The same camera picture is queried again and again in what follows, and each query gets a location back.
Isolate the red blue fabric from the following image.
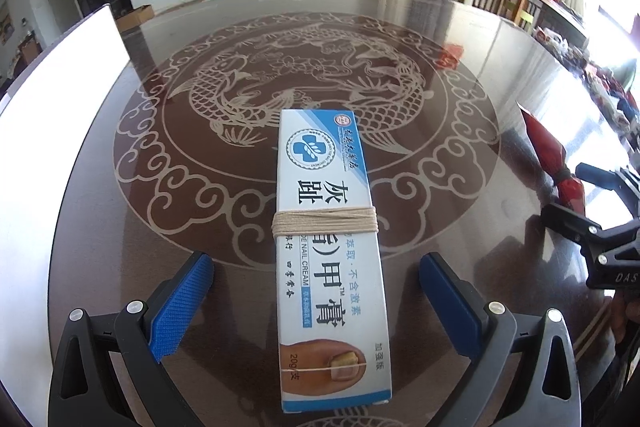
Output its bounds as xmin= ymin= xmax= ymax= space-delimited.
xmin=517 ymin=103 xmax=587 ymax=214

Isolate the cardboard box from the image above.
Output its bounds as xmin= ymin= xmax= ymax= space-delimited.
xmin=115 ymin=4 xmax=156 ymax=30

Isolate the framed wall painting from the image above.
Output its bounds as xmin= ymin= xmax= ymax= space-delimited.
xmin=0 ymin=0 xmax=15 ymax=45

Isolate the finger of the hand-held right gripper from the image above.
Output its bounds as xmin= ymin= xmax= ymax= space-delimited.
xmin=575 ymin=163 xmax=640 ymax=198
xmin=542 ymin=203 xmax=603 ymax=240

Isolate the colourful clutter pile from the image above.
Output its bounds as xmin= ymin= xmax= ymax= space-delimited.
xmin=535 ymin=27 xmax=640 ymax=128

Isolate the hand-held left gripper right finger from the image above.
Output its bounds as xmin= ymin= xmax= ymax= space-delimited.
xmin=419 ymin=252 xmax=583 ymax=427

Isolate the beige string wrap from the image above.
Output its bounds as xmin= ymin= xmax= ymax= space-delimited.
xmin=272 ymin=206 xmax=379 ymax=236

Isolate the blue white cream box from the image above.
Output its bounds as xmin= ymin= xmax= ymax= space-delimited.
xmin=272 ymin=108 xmax=392 ymax=414

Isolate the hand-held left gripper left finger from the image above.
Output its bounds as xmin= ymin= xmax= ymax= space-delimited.
xmin=48 ymin=251 xmax=216 ymax=427

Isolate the dark glass desktop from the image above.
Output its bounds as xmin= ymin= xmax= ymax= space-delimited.
xmin=47 ymin=0 xmax=640 ymax=427

